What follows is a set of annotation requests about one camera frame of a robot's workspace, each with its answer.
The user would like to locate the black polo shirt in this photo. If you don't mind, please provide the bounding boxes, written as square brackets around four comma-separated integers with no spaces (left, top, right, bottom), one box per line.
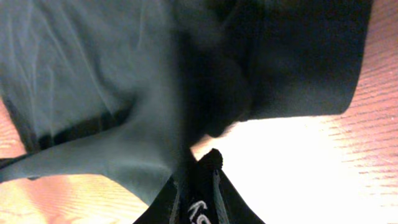
[1,0,373,204]

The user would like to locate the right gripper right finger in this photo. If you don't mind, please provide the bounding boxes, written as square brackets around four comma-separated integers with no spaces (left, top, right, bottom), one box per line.
[186,149,264,224]

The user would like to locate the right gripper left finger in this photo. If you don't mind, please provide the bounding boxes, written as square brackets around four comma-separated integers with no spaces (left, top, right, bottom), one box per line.
[133,177,183,224]

